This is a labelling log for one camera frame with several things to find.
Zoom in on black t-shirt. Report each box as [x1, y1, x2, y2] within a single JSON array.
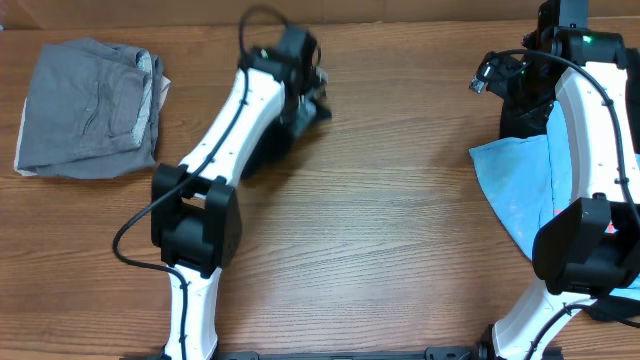
[[241, 114, 299, 180]]

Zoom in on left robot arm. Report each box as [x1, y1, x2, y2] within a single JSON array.
[[151, 25, 331, 359]]

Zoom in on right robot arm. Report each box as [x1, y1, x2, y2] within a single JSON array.
[[464, 0, 639, 359]]

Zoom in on black garment under pile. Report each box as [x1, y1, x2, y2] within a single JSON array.
[[500, 50, 639, 322]]

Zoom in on light blue printed t-shirt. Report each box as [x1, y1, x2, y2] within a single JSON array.
[[469, 103, 572, 258]]

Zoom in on folded grey trousers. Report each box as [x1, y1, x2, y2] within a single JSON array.
[[18, 38, 165, 180]]

